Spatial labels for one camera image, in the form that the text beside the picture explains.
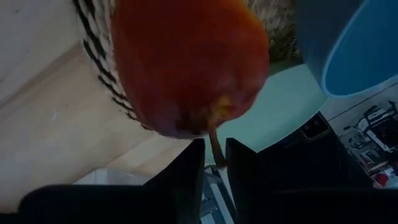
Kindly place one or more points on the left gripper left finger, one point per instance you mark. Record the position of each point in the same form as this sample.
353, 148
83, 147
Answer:
174, 186

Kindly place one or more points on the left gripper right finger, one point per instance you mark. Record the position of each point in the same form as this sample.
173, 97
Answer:
248, 193

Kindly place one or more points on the pale green plate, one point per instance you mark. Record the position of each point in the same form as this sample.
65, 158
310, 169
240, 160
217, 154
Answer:
273, 112

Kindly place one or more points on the red yellow apple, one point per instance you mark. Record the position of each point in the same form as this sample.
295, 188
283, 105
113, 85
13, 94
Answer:
186, 62

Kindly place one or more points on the blue bowl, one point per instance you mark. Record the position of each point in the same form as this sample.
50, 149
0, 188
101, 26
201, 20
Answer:
357, 56

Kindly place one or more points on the round woven straw placemat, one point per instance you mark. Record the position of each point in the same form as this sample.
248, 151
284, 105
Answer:
280, 25

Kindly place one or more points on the black table-level camera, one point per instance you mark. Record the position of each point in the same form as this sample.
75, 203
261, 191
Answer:
314, 127

